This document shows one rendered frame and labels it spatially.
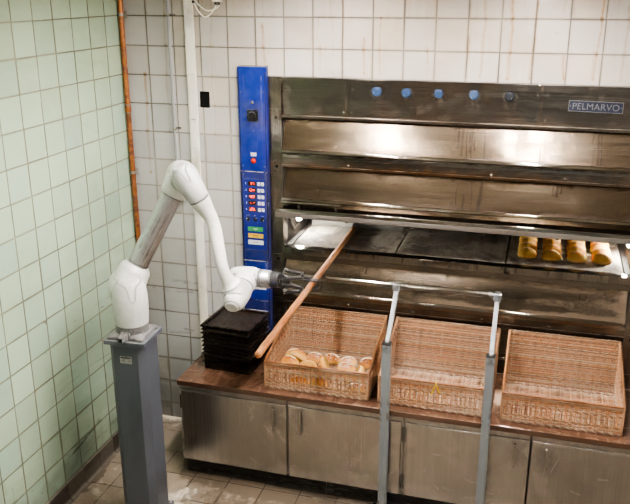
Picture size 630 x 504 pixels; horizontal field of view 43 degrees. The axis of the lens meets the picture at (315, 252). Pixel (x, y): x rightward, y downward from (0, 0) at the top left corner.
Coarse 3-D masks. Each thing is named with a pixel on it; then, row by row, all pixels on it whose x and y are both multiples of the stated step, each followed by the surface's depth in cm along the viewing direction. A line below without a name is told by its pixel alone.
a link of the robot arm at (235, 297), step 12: (192, 204) 364; (204, 204) 364; (204, 216) 367; (216, 216) 370; (216, 228) 369; (216, 240) 369; (216, 252) 368; (216, 264) 369; (228, 276) 368; (228, 288) 369; (240, 288) 370; (252, 288) 379; (228, 300) 367; (240, 300) 368
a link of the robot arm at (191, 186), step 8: (176, 168) 358; (184, 168) 357; (192, 168) 360; (176, 176) 358; (184, 176) 357; (192, 176) 358; (176, 184) 360; (184, 184) 358; (192, 184) 358; (200, 184) 361; (184, 192) 360; (192, 192) 359; (200, 192) 361; (192, 200) 362; (200, 200) 362
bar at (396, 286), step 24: (408, 288) 383; (432, 288) 380; (456, 288) 378; (384, 360) 374; (384, 384) 378; (384, 408) 382; (384, 432) 386; (384, 456) 390; (480, 456) 375; (384, 480) 394; (480, 480) 379
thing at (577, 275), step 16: (320, 256) 432; (336, 256) 430; (352, 256) 427; (368, 256) 425; (384, 256) 422; (400, 256) 421; (416, 256) 421; (496, 272) 407; (512, 272) 405; (528, 272) 403; (544, 272) 400; (560, 272) 398; (576, 272) 397; (592, 272) 397
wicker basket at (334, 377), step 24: (312, 312) 440; (336, 312) 436; (360, 312) 433; (288, 336) 442; (312, 336) 440; (336, 336) 437; (360, 336) 433; (384, 336) 427; (264, 360) 405; (264, 384) 409; (288, 384) 405; (336, 384) 397
